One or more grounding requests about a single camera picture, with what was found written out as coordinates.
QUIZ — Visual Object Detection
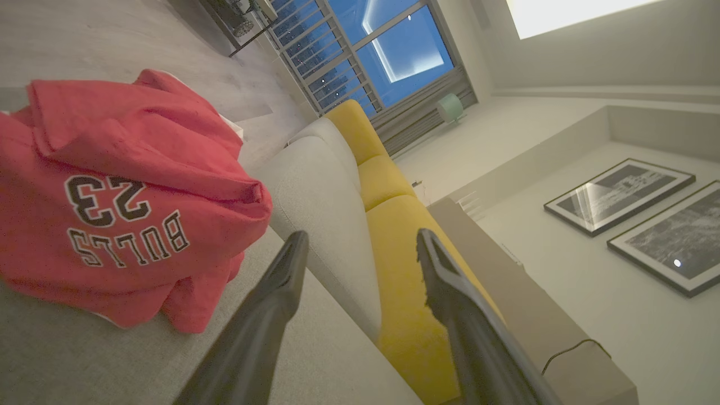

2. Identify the thin black power cable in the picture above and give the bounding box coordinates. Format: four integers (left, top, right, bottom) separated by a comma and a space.
541, 338, 613, 376

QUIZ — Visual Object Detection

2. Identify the beige sofa back panel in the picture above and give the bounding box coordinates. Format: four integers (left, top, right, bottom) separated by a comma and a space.
426, 197, 640, 405

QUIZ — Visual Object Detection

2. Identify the bright ceiling light panel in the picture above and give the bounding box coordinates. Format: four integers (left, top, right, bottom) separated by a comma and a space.
505, 0, 667, 41

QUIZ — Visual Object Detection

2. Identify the yellow sofa back cushion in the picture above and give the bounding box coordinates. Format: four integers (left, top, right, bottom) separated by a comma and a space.
358, 156, 418, 212
325, 100, 390, 166
366, 194, 504, 405

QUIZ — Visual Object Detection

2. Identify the red Bulls 23 jersey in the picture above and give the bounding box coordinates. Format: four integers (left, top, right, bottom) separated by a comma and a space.
0, 69, 273, 334

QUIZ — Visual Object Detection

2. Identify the white balcony railing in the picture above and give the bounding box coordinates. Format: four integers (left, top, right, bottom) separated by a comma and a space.
267, 0, 383, 116

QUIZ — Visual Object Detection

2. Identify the black framed monochrome picture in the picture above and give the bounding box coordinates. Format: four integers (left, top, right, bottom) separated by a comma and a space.
543, 158, 697, 237
606, 180, 720, 299

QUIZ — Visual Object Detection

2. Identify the glass balcony window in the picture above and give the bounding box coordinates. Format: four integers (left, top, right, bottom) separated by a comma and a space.
264, 0, 457, 120

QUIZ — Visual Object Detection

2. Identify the large grey sofa chaise cushion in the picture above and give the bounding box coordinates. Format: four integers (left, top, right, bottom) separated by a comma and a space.
0, 87, 424, 405

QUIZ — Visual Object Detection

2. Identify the pale green lamp shade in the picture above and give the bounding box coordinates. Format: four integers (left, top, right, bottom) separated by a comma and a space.
436, 93, 467, 126

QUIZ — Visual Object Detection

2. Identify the grey curtain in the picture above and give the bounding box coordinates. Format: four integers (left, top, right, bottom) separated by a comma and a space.
370, 66, 479, 158

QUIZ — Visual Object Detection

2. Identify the grey sofa seat cushion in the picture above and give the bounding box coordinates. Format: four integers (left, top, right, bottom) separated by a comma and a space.
287, 117, 362, 192
250, 135, 384, 345

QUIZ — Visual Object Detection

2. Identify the dark metal side table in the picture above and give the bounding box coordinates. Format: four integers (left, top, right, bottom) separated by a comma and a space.
198, 0, 280, 59

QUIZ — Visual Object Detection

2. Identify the white slatted rack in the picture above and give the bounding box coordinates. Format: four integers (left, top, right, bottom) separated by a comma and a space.
454, 190, 488, 222

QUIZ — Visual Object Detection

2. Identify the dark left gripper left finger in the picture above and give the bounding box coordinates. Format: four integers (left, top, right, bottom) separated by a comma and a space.
173, 229, 310, 405

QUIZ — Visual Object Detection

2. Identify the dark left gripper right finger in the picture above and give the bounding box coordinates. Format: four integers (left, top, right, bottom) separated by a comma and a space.
415, 228, 563, 405

